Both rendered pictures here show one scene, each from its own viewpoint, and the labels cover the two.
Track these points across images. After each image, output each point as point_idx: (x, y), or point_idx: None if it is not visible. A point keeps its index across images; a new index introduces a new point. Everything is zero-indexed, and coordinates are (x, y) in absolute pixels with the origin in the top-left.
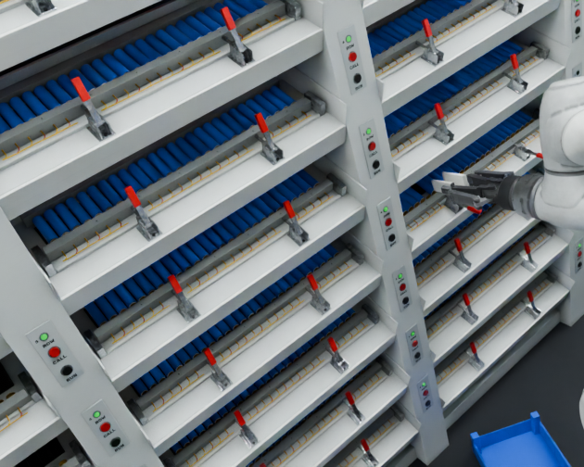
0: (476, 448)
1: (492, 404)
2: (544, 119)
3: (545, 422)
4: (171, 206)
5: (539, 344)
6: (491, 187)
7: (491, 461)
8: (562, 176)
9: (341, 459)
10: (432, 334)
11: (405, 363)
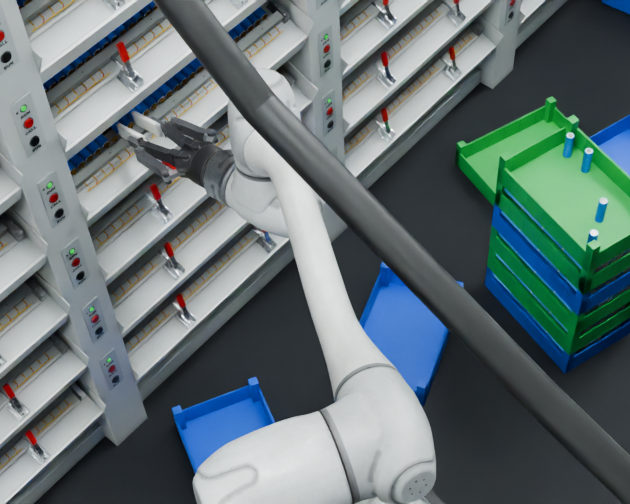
0: (178, 425)
1: (208, 362)
2: (230, 118)
3: (269, 385)
4: None
5: (279, 275)
6: (184, 157)
7: (197, 439)
8: (249, 179)
9: (0, 454)
10: (123, 294)
11: (82, 342)
